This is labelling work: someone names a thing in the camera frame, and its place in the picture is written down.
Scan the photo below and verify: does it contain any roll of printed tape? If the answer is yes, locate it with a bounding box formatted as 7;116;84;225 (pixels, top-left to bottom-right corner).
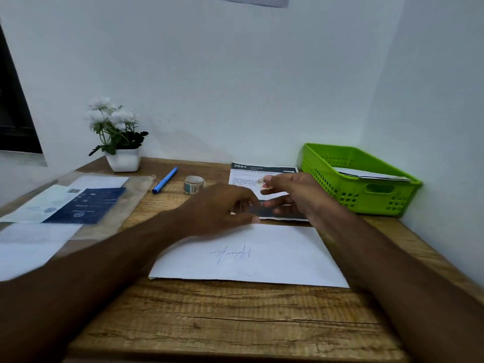
184;175;206;195

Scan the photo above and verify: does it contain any person's left forearm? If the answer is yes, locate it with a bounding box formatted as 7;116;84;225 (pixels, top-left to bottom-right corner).
0;206;190;363

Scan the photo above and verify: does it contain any blue pen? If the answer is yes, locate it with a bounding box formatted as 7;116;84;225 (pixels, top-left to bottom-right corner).
152;166;179;195

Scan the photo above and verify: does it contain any person's left hand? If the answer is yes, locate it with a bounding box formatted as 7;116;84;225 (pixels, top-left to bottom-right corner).
181;183;262;238

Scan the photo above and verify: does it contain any blue and white leaflet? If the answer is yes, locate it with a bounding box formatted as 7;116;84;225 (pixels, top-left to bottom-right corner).
0;184;127;225

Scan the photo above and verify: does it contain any clear plastic folder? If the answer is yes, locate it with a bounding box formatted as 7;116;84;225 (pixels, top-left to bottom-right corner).
0;171;156;243

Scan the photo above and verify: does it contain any person's right forearm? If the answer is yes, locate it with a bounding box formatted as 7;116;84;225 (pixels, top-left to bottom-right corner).
308;206;484;363

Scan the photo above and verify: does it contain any black and white sticker sheet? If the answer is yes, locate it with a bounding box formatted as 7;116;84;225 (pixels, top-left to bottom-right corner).
228;162;309;222

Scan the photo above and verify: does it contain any white paper sheet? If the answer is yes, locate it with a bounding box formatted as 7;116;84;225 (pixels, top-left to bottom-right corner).
0;222;83;282
67;175;130;190

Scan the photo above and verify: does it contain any person's right hand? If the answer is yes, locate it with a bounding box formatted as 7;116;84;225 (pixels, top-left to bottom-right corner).
260;172;343;224

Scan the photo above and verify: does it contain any white signed envelope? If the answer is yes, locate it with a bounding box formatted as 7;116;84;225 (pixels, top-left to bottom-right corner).
148;222;350;289

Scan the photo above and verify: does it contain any green plastic basket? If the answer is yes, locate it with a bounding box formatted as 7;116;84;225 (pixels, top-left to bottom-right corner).
301;143;423;217

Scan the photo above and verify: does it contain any white potted flower plant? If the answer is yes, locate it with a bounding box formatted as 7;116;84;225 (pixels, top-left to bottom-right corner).
87;97;149;173

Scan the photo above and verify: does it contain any white envelopes bundle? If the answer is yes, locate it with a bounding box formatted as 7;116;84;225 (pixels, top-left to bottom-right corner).
333;167;413;182

